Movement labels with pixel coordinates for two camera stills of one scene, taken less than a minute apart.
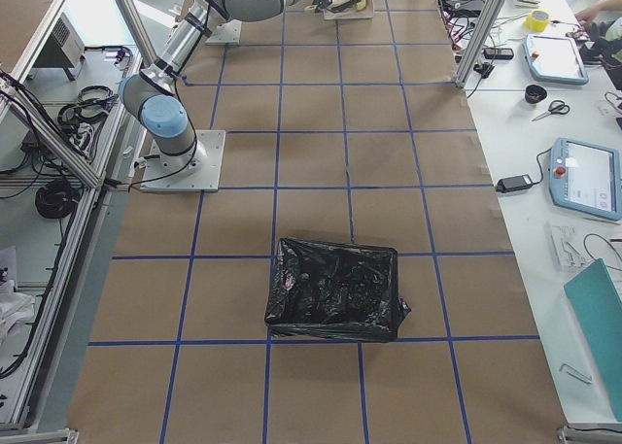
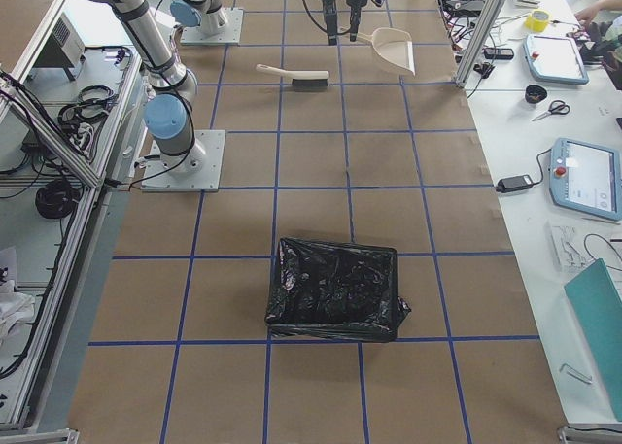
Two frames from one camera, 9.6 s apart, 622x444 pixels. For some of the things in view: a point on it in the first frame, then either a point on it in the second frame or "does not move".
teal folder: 596,303 does not move
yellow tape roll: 537,20 does not move
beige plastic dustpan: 364,14 → 393,44
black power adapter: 514,183 does not move
